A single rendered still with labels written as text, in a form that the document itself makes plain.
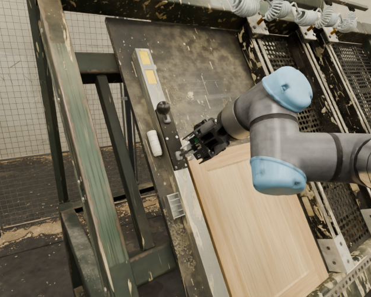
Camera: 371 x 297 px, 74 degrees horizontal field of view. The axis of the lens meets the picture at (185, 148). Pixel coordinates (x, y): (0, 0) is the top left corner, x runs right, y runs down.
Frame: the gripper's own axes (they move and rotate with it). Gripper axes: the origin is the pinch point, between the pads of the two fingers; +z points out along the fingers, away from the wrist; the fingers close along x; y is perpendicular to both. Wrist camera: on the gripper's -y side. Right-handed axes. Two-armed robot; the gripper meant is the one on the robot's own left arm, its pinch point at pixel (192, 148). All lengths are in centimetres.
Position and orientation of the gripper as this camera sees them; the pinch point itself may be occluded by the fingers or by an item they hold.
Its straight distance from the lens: 67.9
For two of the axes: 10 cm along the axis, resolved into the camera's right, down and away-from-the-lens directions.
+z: -4.7, 3.1, 8.3
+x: 5.7, 8.2, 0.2
